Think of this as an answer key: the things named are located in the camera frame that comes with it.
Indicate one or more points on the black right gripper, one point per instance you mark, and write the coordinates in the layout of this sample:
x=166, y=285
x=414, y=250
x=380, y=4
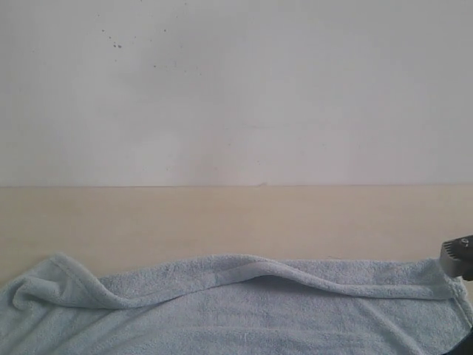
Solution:
x=465, y=346

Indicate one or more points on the light blue terry towel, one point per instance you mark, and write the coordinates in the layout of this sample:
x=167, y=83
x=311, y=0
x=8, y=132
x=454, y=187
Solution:
x=235, y=304

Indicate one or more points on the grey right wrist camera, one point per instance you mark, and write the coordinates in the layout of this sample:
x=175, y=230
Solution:
x=456, y=257

